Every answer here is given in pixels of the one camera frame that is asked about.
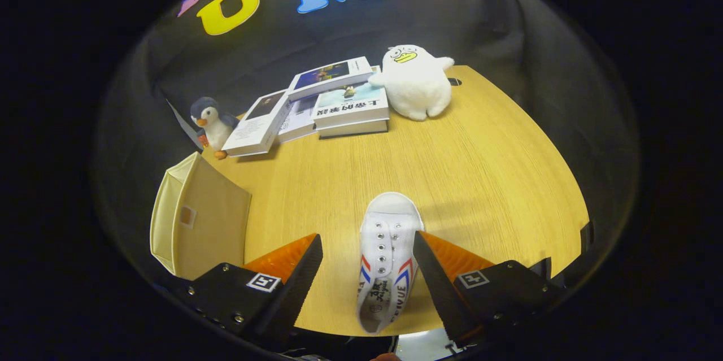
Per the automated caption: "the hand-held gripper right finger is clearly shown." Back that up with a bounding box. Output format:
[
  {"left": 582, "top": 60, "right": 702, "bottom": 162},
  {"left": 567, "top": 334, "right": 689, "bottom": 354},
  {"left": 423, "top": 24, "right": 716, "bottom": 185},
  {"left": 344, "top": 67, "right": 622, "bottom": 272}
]
[{"left": 412, "top": 230, "right": 565, "bottom": 350}]

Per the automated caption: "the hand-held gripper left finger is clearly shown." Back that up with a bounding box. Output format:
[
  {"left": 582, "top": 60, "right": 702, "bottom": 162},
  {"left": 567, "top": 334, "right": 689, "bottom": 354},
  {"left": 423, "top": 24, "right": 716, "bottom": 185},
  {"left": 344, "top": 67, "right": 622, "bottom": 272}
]
[{"left": 169, "top": 233, "right": 324, "bottom": 350}]

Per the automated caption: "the white canvas shoe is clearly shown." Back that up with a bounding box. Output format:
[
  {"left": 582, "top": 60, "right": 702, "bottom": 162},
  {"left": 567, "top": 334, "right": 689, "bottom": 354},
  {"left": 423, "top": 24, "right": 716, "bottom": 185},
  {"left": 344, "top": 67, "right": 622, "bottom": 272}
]
[{"left": 356, "top": 192, "right": 425, "bottom": 334}]

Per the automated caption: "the beige fabric storage box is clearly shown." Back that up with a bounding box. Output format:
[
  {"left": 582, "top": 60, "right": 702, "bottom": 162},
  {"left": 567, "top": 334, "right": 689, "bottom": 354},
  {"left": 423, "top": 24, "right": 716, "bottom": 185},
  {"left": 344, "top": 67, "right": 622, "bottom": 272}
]
[{"left": 150, "top": 152, "right": 252, "bottom": 281}]

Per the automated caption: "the book with portrait cover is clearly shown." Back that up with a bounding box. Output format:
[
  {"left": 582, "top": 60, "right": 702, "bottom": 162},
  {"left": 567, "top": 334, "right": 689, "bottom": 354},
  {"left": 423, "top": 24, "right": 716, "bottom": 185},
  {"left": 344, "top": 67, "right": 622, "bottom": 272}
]
[{"left": 222, "top": 89, "right": 293, "bottom": 157}]

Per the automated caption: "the grey book under teal book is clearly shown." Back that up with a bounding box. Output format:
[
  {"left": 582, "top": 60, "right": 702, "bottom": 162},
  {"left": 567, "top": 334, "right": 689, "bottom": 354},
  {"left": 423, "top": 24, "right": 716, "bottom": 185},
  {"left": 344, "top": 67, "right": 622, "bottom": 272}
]
[{"left": 317, "top": 119, "right": 389, "bottom": 140}]

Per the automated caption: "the white text-covered book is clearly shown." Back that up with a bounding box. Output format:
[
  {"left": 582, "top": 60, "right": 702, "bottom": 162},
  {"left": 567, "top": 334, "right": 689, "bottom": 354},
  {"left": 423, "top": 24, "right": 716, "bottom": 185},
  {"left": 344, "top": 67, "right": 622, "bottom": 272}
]
[{"left": 274, "top": 94, "right": 320, "bottom": 144}]

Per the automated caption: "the penguin plush toy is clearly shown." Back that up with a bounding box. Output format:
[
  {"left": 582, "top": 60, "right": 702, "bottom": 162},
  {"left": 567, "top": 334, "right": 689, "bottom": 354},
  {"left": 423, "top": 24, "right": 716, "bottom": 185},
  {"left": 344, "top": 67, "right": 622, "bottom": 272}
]
[{"left": 190, "top": 97, "right": 241, "bottom": 159}]

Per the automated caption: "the thick book with teal cover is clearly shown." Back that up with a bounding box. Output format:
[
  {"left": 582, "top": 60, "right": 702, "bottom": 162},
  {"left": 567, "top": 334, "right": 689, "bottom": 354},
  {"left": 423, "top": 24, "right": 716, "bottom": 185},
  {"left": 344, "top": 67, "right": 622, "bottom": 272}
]
[{"left": 311, "top": 81, "right": 390, "bottom": 129}]

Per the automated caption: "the white duck plush toy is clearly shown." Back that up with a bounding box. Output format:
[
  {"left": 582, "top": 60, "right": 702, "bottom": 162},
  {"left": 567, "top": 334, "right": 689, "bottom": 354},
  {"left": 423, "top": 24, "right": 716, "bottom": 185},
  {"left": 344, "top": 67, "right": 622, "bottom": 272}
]
[{"left": 368, "top": 45, "right": 455, "bottom": 121}]

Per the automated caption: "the book with blue cover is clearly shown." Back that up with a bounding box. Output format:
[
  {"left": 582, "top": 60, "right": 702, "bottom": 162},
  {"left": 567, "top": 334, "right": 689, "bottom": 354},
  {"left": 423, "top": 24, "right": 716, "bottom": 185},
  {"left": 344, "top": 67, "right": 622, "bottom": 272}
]
[{"left": 287, "top": 56, "right": 374, "bottom": 102}]

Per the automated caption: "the black backdrop cloth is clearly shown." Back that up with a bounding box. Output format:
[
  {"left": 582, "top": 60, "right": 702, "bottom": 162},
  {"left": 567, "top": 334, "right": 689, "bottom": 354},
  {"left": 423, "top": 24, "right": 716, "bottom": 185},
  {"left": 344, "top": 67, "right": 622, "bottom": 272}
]
[{"left": 93, "top": 0, "right": 642, "bottom": 294}]

